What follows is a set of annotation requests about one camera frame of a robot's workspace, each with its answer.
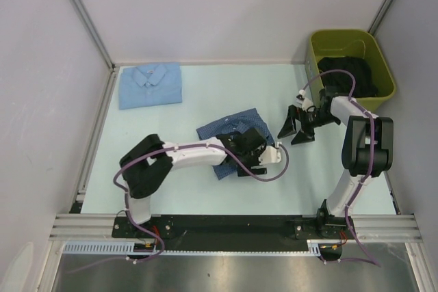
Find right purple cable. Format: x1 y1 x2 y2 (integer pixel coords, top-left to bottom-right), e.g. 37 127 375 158
302 69 381 267

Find aluminium frame rail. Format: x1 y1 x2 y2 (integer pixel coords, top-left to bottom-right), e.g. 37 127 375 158
49 213 116 241

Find blue checkered long sleeve shirt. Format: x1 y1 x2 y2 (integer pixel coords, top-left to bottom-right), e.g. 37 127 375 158
196 108 274 180

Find white slotted cable duct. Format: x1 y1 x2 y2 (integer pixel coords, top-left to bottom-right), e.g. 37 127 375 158
63 241 135 255

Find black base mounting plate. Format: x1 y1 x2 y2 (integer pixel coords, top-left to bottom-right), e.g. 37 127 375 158
112 213 357 261

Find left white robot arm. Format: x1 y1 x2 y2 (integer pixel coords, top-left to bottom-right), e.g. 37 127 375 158
119 128 280 237

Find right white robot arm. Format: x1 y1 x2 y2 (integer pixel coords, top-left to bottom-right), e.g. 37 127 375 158
277 88 394 239

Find purple cable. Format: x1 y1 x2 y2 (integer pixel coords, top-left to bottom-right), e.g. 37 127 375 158
66 142 292 274
302 69 381 267

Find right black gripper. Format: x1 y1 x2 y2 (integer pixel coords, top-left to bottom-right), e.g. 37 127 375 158
278 104 339 145

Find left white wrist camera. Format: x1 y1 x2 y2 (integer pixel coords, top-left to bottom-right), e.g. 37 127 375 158
259 142 282 165

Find light blue folded shirt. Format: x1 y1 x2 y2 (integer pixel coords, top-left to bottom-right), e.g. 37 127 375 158
118 62 183 110

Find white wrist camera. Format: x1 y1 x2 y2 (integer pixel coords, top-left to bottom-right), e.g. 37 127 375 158
296 89 313 111
259 142 282 165

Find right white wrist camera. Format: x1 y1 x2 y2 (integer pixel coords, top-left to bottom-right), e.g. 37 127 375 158
296 89 313 111

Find olive green plastic bin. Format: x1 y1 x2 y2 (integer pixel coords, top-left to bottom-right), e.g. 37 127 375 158
305 29 396 111

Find black clothes in bin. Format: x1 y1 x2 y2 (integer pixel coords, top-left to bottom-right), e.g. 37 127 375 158
318 56 378 98

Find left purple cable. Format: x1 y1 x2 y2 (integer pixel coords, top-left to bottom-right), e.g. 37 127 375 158
66 142 292 274

